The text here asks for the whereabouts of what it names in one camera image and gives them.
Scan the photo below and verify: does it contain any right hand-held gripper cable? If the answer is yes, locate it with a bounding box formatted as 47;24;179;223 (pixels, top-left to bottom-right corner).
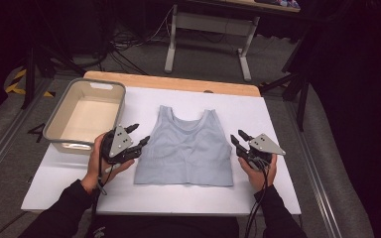
244;158;272;238

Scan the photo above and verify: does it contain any grey metal frame desk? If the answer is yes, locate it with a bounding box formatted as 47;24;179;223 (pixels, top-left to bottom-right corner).
163;0;302;82

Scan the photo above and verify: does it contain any bundle of black floor cables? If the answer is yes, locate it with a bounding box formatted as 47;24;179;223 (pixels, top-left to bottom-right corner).
78;29;153;75

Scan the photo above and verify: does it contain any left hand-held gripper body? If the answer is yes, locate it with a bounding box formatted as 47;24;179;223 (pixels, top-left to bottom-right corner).
100;124;143;166

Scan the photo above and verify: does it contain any hand-held gripper cable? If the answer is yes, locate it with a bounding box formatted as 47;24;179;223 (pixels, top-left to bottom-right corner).
90;163;115;238
244;158;272;238

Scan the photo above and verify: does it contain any person's lap in black clothing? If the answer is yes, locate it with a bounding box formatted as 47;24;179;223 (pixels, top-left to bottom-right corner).
88;215;241;238

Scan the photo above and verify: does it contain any left hand-held gripper cable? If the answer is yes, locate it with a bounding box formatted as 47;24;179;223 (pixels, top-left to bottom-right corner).
90;163;115;238

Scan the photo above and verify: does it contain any light blue tank top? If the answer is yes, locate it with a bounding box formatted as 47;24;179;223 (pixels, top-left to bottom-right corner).
133;104;234;187

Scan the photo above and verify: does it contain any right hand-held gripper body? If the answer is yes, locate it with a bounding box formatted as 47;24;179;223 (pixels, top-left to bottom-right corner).
237;133;286;172

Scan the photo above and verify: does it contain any aluminium floor rail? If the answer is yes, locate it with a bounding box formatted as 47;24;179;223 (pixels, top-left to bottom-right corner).
284;98;343;238
0;78;53;192

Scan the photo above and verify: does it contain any black metal stand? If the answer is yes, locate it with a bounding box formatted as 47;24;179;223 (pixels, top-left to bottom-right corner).
259;33;312;132

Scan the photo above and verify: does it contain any yellow black floor tape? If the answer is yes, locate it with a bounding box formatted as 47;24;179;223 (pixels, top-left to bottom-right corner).
4;67;56;98

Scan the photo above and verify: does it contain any white cable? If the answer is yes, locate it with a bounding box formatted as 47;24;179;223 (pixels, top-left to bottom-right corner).
150;6;176;43

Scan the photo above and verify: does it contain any person's right hand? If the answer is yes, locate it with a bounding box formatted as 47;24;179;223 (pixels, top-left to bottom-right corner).
237;153;278;192

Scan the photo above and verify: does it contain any white table mat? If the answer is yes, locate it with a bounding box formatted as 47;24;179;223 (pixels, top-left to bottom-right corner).
20;86;302;216

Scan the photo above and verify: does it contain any beige basket with grey rim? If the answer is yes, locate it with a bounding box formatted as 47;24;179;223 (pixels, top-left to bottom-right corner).
43;77;127;156

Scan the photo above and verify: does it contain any black tripod stand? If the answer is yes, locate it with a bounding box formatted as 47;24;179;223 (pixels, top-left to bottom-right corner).
21;0;87;110

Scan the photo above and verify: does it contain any person's left hand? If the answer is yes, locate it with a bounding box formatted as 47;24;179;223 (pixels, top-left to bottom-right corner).
80;132;136;196

